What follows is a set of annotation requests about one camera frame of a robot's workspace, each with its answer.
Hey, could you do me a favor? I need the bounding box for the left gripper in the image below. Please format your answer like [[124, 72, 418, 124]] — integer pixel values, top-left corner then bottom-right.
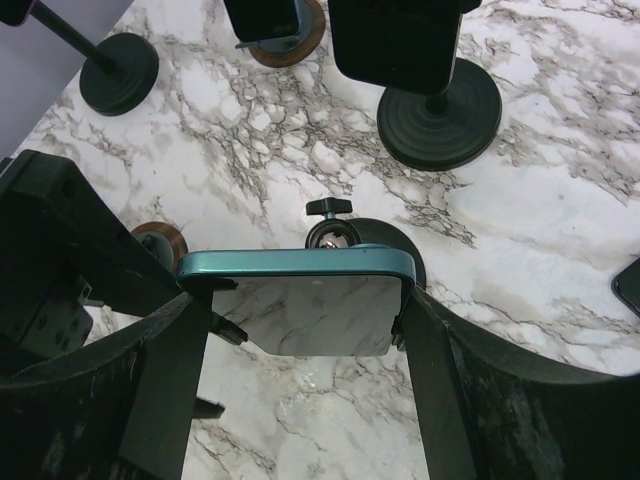
[[1, 150, 179, 378]]

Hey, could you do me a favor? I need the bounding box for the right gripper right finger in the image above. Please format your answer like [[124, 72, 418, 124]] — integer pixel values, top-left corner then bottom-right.
[[400, 289, 639, 479]]

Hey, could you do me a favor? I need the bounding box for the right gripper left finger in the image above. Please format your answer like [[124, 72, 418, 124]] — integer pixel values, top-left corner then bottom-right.
[[1, 293, 209, 479]]

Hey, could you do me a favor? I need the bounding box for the teal phone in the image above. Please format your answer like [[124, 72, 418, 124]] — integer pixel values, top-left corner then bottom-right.
[[175, 245, 417, 357]]

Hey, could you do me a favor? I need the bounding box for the black clamp stand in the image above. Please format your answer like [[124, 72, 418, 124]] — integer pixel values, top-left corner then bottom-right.
[[209, 197, 429, 346]]

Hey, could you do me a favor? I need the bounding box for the far left black stand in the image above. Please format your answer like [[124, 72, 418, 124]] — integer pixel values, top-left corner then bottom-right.
[[30, 1, 159, 117]]

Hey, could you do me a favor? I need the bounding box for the back centre black stand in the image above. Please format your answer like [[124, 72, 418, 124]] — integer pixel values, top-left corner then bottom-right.
[[377, 58, 502, 171]]

